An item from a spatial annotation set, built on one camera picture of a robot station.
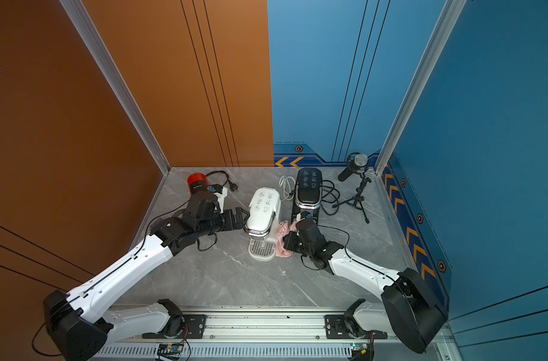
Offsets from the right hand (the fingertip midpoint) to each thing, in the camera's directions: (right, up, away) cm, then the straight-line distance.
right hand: (282, 238), depth 85 cm
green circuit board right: (+25, -32, -15) cm, 43 cm away
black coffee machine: (+9, +17, -3) cm, 20 cm away
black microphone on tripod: (+30, +29, +4) cm, 42 cm away
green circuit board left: (-37, -34, -12) cm, 51 cm away
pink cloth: (0, +3, -1) cm, 3 cm away
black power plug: (-26, +20, +31) cm, 45 cm away
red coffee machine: (-37, +24, +9) cm, 45 cm away
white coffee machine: (-7, +8, -12) cm, 16 cm away
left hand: (-14, +11, -8) cm, 20 cm away
